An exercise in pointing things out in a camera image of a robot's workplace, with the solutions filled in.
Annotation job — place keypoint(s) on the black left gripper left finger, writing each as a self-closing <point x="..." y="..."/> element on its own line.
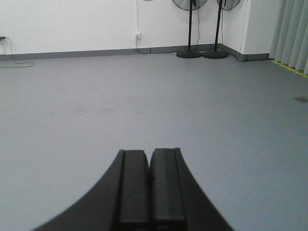
<point x="119" y="201"/>

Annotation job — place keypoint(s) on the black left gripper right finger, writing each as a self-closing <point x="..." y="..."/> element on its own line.
<point x="178" y="202"/>

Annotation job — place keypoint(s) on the grey vertical curtain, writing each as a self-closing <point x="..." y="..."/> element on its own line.
<point x="289" y="46"/>

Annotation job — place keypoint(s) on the white wall power socket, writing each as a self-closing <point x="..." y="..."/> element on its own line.
<point x="138" y="35"/>

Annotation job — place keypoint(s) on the black pedestal fan left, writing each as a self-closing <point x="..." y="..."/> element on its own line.
<point x="190" y="6"/>

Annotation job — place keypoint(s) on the black pedestal fan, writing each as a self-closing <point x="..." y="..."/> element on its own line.
<point x="220" y="53"/>
<point x="190" y="6"/>

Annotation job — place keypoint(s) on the black pedestal fan right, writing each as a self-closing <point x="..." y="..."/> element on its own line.
<point x="220" y="53"/>

